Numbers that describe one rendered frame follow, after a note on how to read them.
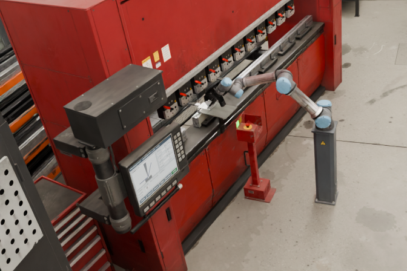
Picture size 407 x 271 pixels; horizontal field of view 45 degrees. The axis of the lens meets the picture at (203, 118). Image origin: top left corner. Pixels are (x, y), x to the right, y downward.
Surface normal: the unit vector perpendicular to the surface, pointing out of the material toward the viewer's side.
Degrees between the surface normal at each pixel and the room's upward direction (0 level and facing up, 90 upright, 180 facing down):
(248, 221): 0
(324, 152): 90
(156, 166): 90
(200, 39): 90
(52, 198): 0
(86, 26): 90
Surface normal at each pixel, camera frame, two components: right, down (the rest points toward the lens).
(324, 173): -0.38, 0.54
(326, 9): -0.56, 0.51
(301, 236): -0.15, -0.83
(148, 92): 0.79, 0.22
